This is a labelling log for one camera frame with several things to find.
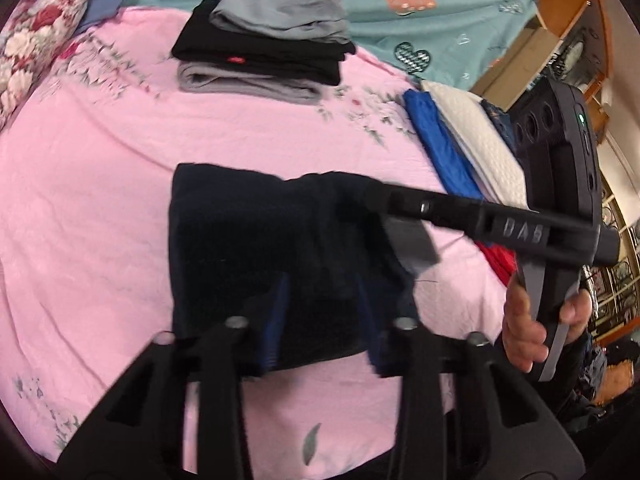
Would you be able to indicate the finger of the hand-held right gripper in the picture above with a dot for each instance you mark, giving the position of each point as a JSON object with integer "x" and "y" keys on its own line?
{"x": 425, "y": 207}

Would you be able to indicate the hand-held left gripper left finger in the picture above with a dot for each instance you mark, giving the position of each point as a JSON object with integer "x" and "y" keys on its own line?
{"x": 275, "y": 325}

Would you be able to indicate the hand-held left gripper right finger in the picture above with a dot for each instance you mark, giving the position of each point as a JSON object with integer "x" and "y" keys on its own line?
{"x": 372, "y": 330}

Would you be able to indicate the navy pants with grey waistband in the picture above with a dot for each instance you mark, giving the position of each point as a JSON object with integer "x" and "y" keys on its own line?
{"x": 225, "y": 240}

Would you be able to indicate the blue and red pants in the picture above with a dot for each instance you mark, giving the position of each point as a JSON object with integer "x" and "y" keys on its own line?
{"x": 445, "y": 150}

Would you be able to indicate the folded light grey pants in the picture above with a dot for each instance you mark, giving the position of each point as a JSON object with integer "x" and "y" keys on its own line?
{"x": 280, "y": 12}

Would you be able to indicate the person's right hand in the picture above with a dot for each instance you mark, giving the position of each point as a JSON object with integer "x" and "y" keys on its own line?
{"x": 520, "y": 325}

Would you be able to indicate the glass display cabinet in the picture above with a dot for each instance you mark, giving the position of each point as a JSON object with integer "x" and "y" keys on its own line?
{"x": 620, "y": 250}

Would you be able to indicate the white quilted cloth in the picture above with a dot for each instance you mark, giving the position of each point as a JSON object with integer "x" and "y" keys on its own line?
{"x": 480, "y": 140}

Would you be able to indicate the dark denim jeans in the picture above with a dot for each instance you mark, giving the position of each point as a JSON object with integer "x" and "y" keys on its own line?
{"x": 500, "y": 122}

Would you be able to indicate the teal heart-print sheet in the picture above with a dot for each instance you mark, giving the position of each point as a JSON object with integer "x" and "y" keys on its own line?
{"x": 360, "y": 15}

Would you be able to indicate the pink floral bedsheet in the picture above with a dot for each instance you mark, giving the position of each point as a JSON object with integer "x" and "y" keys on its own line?
{"x": 90, "y": 210}

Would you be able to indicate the stack of folded clothes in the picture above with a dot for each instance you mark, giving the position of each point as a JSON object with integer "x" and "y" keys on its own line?
{"x": 260, "y": 55}

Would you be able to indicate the red floral pillow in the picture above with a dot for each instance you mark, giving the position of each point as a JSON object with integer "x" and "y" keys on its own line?
{"x": 35, "y": 45}

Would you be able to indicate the wooden bed frame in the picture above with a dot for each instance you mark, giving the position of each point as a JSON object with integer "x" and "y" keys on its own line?
{"x": 555, "y": 15}

